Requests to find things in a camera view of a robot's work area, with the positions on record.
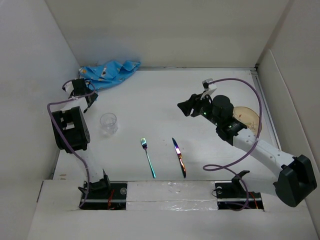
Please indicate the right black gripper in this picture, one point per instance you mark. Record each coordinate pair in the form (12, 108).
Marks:
(186, 106)

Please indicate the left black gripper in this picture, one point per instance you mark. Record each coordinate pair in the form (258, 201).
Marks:
(93, 97)

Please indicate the blue patterned cloth placemat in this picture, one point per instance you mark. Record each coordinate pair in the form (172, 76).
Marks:
(108, 75)

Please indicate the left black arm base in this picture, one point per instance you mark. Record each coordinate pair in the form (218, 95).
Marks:
(112, 200)

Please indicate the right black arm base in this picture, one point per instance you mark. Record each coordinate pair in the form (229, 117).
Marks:
(232, 195)

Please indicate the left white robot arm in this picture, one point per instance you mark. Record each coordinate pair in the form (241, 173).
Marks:
(72, 134)

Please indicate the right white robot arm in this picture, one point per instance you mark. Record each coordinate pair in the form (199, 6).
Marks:
(295, 174)

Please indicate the iridescent knife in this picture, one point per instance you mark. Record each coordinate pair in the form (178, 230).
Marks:
(180, 157)

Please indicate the clear plastic cup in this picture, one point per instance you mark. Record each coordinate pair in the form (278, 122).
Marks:
(109, 123)

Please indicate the iridescent fork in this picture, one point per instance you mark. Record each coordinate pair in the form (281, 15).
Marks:
(144, 145)

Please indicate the beige floral plate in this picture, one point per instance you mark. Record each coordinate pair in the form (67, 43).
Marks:
(248, 117)

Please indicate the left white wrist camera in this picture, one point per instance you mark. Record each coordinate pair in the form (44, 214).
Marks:
(68, 88)

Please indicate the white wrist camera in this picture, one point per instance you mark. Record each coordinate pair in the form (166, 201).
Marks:
(68, 88)
(209, 86)

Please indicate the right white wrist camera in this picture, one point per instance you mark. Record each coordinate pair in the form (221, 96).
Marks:
(209, 86)

